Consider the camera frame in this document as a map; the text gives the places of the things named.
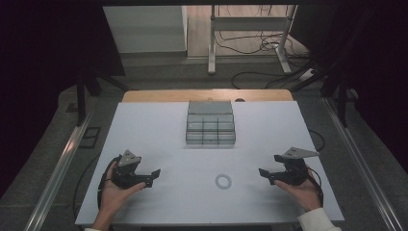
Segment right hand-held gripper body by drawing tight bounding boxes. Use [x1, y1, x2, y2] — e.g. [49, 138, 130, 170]
[273, 146, 321, 187]

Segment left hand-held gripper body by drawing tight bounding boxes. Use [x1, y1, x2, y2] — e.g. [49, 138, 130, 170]
[110, 149, 154, 190]

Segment person's left hand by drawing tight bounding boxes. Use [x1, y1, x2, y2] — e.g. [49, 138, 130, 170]
[99, 160, 147, 217]

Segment person's right hand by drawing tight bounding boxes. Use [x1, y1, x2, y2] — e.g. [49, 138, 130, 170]
[273, 165, 323, 214]

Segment white board sheet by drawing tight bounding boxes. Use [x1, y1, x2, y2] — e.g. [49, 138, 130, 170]
[74, 101, 346, 226]

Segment clear acrylic tiered organizer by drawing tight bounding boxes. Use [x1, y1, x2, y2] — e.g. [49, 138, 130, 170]
[185, 99, 237, 146]

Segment black stand legs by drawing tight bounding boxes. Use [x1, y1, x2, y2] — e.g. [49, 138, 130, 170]
[75, 62, 130, 127]
[289, 54, 351, 128]

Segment white power strip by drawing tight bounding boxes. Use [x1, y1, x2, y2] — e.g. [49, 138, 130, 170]
[298, 67, 316, 82]

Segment dark curtain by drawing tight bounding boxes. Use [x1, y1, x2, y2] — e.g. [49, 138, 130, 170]
[0, 0, 127, 198]
[289, 0, 408, 176]

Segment white cabinet panel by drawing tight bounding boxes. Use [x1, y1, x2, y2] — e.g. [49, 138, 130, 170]
[102, 5, 189, 54]

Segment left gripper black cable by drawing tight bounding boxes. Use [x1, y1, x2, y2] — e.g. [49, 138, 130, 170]
[72, 153, 120, 223]

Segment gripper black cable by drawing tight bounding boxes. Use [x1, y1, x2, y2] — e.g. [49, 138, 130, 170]
[305, 165, 325, 208]
[72, 153, 120, 223]

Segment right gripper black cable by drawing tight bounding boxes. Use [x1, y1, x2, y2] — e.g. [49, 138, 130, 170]
[305, 165, 325, 208]

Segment thin black cable loop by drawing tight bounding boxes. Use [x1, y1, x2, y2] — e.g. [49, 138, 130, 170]
[308, 128, 326, 153]

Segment white tape ring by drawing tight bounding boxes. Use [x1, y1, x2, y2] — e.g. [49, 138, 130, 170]
[215, 172, 233, 191]

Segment black floor frame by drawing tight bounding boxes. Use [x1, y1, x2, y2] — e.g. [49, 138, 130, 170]
[78, 126, 102, 149]

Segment aluminium rail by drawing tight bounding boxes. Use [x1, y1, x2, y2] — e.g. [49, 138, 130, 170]
[23, 104, 94, 231]
[322, 96, 406, 231]

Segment long black floor cable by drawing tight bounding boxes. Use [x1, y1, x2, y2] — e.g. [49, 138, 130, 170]
[230, 65, 314, 90]

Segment tangle of black floor cables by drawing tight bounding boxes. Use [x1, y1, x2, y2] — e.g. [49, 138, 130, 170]
[214, 4, 311, 56]

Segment white metal stand frame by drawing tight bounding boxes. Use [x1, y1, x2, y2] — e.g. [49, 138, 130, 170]
[207, 4, 293, 77]

